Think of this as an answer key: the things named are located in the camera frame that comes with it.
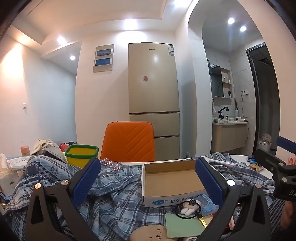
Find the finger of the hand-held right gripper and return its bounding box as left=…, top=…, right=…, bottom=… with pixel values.
left=254, top=149, right=288, bottom=174
left=277, top=136, right=296, bottom=152

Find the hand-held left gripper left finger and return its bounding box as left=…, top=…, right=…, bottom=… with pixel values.
left=25, top=157, right=101, bottom=241

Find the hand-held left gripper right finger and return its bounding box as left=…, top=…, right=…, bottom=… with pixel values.
left=195, top=157, right=272, bottom=241

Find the blue tissue packet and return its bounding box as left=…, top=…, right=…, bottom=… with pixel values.
left=195, top=195, right=220, bottom=216

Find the shallow cardboard box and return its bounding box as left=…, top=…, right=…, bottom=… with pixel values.
left=141, top=159, right=208, bottom=207

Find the gold cigarette pack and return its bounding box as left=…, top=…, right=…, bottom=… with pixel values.
left=199, top=214, right=214, bottom=227

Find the green notepad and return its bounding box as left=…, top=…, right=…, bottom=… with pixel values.
left=165, top=213, right=206, bottom=239

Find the beige round foam pad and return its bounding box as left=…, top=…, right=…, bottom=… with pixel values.
left=129, top=226, right=168, bottom=241

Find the person's right hand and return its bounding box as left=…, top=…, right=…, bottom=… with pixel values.
left=281, top=201, right=296, bottom=234

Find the yellow bin with green rim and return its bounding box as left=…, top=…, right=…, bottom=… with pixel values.
left=64, top=145, right=99, bottom=169

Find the pink dotted sheet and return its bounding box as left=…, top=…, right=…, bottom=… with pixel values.
left=100, top=158, right=123, bottom=172

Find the blue plaid blanket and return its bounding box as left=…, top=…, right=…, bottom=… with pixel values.
left=5, top=152, right=287, bottom=241

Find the grey bag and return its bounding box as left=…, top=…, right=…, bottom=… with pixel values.
left=43, top=145, right=67, bottom=164

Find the beige vanity cabinet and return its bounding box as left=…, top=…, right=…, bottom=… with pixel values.
left=211, top=122, right=249, bottom=153

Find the orange padded chair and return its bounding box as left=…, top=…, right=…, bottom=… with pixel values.
left=100, top=121, right=156, bottom=163

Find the beige cloth bag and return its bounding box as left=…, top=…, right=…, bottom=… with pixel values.
left=31, top=139, right=58, bottom=156

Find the black faucet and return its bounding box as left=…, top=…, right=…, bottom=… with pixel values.
left=218, top=107, right=229, bottom=120

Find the white printed packet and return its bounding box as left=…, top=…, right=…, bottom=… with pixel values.
left=6, top=156, right=31, bottom=172

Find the white carton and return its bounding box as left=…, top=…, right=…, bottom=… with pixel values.
left=0, top=170, right=23, bottom=197

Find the bathroom mirror cabinet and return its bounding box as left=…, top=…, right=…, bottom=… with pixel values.
left=208, top=65, right=233, bottom=100

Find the beige refrigerator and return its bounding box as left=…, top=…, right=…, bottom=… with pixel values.
left=128, top=42, right=181, bottom=161

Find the dark door frame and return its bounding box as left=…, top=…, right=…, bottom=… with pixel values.
left=245, top=43, right=280, bottom=151

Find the grey wall electrical panel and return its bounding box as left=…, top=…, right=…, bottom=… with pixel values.
left=93, top=44, right=115, bottom=73

